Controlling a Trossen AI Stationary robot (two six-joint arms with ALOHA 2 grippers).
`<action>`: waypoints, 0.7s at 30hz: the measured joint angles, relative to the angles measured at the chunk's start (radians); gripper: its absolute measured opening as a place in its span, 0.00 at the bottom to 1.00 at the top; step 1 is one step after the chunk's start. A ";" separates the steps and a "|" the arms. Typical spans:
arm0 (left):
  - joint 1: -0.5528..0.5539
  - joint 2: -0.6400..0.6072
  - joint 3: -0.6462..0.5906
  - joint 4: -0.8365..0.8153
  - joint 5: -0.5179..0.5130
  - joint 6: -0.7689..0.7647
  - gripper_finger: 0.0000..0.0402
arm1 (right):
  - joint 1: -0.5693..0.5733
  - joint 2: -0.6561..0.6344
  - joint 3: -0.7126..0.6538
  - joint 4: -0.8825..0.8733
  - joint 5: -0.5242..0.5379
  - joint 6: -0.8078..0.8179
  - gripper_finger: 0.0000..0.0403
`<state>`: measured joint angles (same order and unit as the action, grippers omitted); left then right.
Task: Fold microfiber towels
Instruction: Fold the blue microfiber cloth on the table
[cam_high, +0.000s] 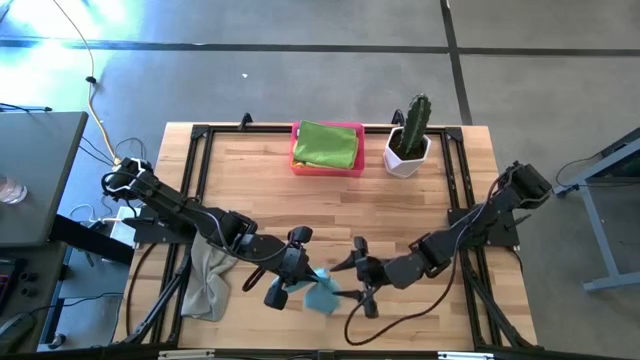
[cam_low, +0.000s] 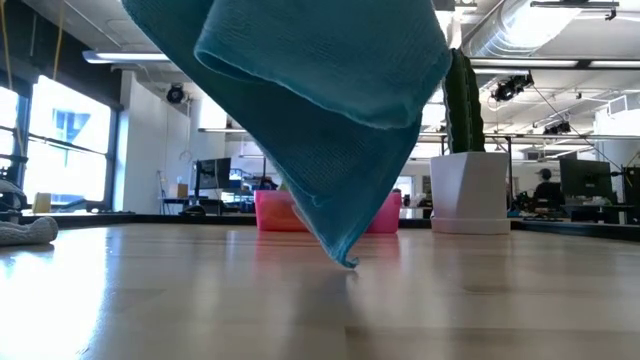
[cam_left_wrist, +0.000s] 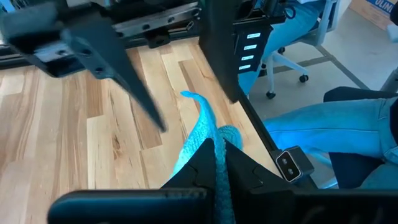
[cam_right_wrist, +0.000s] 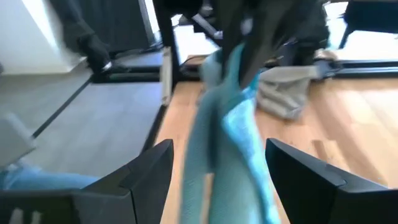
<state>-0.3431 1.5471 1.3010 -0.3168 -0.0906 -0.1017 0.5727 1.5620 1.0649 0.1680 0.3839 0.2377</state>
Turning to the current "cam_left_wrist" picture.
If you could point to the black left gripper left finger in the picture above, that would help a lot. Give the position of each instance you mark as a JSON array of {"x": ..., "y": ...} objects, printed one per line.
[{"x": 186, "y": 183}]

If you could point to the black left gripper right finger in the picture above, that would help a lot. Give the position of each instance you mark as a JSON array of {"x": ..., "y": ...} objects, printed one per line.
[{"x": 248, "y": 180}]

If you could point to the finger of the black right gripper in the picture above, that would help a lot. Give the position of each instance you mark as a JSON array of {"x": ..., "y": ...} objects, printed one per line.
[
  {"x": 124, "y": 77},
  {"x": 220, "y": 56}
]

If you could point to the blue microfiber towel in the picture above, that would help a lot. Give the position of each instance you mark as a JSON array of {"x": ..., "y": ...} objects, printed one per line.
[{"x": 202, "y": 130}]

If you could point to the black box with white labels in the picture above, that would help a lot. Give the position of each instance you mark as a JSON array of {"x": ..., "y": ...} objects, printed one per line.
[{"x": 252, "y": 49}]

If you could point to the white office chair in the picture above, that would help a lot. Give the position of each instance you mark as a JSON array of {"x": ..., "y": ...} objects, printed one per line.
[{"x": 292, "y": 62}]

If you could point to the brown cardboard box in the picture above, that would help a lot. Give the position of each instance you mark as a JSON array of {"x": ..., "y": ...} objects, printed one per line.
[{"x": 373, "y": 12}]

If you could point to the black table-level camera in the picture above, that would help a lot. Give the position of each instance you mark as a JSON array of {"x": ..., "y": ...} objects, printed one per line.
[{"x": 292, "y": 165}]

